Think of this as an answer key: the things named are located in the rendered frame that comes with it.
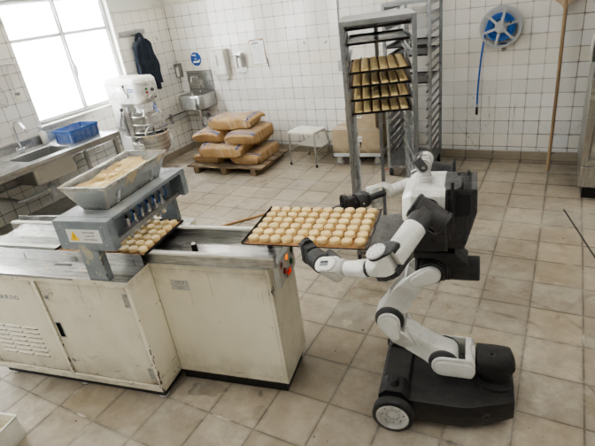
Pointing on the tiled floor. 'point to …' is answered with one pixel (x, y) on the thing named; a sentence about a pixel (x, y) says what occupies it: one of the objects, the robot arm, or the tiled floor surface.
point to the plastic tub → (10, 430)
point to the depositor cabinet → (86, 323)
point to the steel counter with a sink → (46, 165)
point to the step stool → (310, 139)
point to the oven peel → (558, 76)
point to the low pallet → (238, 165)
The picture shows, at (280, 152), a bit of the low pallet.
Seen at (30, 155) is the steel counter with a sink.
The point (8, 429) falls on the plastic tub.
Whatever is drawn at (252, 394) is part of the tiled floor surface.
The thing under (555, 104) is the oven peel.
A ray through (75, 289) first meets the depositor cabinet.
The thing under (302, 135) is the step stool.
